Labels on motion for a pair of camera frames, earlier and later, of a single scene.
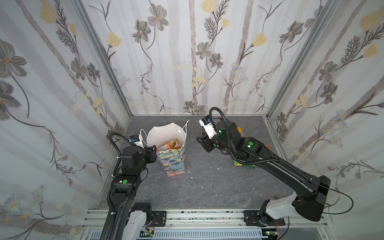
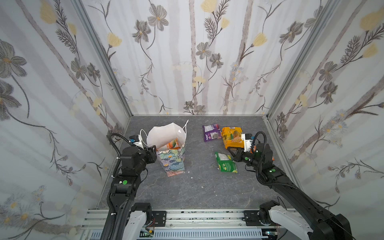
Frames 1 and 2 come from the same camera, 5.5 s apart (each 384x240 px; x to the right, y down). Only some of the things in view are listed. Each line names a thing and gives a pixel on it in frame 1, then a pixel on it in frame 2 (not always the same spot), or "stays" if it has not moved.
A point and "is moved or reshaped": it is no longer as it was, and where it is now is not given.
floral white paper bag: [169, 140] stays
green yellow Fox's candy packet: [235, 163] is moved or reshaped
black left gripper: [150, 154] stays
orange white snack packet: [173, 144] stays
